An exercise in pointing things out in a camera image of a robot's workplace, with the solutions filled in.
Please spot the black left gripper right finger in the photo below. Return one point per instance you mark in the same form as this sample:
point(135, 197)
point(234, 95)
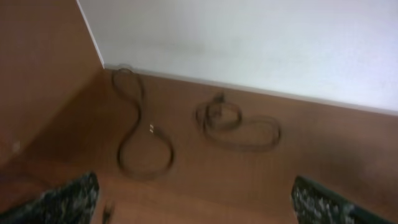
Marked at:
point(316, 204)

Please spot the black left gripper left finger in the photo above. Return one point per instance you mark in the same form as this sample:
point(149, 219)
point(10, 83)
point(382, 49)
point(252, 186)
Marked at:
point(73, 202)

